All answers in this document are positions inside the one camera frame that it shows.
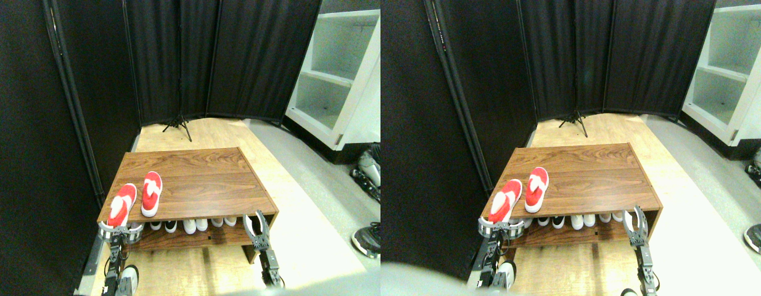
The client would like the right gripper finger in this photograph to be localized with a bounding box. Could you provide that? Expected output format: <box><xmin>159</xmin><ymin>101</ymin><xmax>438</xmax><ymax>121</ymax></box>
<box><xmin>623</xmin><ymin>210</ymin><xmax>640</xmax><ymax>247</ymax></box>
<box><xmin>257</xmin><ymin>210</ymin><xmax>272</xmax><ymax>250</ymax></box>
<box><xmin>635</xmin><ymin>206</ymin><xmax>651</xmax><ymax>247</ymax></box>
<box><xmin>244</xmin><ymin>213</ymin><xmax>261</xmax><ymax>250</ymax></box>

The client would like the red shoe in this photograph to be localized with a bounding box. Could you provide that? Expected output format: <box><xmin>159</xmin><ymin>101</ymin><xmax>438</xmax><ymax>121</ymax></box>
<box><xmin>488</xmin><ymin>179</ymin><xmax>523</xmax><ymax>224</ymax></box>
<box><xmin>525</xmin><ymin>166</ymin><xmax>549</xmax><ymax>214</ymax></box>
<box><xmin>107</xmin><ymin>183</ymin><xmax>138</xmax><ymax>229</ymax></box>
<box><xmin>141</xmin><ymin>171</ymin><xmax>163</xmax><ymax>218</ymax></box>

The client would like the brown shoe rack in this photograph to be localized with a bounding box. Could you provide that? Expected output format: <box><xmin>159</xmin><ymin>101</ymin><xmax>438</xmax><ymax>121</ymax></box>
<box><xmin>97</xmin><ymin>147</ymin><xmax>279</xmax><ymax>266</ymax></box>
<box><xmin>480</xmin><ymin>142</ymin><xmax>664</xmax><ymax>267</ymax></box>

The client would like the black curtain stand foot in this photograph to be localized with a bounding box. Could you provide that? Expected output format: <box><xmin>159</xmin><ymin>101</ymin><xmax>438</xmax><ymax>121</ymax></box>
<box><xmin>558</xmin><ymin>110</ymin><xmax>589</xmax><ymax>138</ymax></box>
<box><xmin>162</xmin><ymin>113</ymin><xmax>193</xmax><ymax>143</ymax></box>

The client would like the black curtain stand pole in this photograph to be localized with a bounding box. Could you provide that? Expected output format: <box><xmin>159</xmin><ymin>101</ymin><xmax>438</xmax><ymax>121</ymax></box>
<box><xmin>422</xmin><ymin>0</ymin><xmax>495</xmax><ymax>195</ymax></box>
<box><xmin>43</xmin><ymin>0</ymin><xmax>105</xmax><ymax>209</ymax></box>

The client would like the white shelf unit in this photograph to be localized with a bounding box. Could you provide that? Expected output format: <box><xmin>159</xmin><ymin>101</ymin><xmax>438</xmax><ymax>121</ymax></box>
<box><xmin>681</xmin><ymin>5</ymin><xmax>761</xmax><ymax>147</ymax></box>
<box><xmin>285</xmin><ymin>9</ymin><xmax>381</xmax><ymax>152</ymax></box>

